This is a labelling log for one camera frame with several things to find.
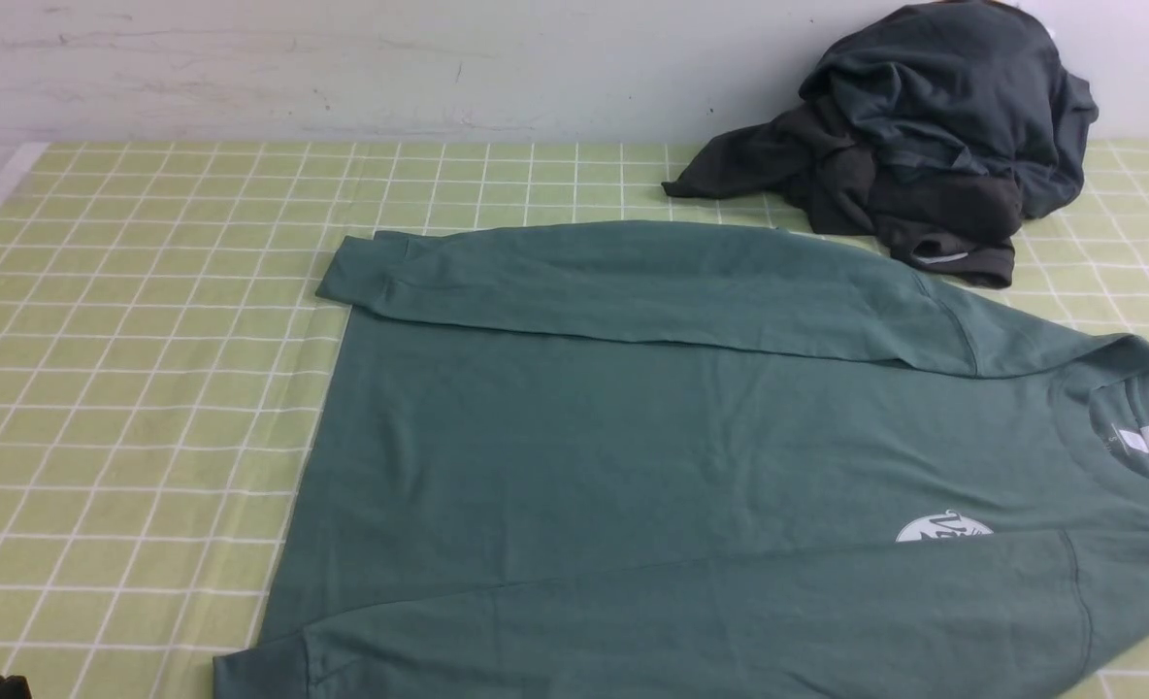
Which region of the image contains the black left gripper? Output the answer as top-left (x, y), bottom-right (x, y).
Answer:
top-left (0, 674), bottom-right (33, 699)

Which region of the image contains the green long-sleeve top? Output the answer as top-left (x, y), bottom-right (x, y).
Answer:
top-left (213, 221), bottom-right (1149, 698)

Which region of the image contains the green checkered tablecloth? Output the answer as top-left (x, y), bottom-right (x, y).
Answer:
top-left (0, 143), bottom-right (1149, 698)

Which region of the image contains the dark grey crumpled garment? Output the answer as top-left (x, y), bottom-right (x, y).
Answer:
top-left (663, 1), bottom-right (1100, 290)

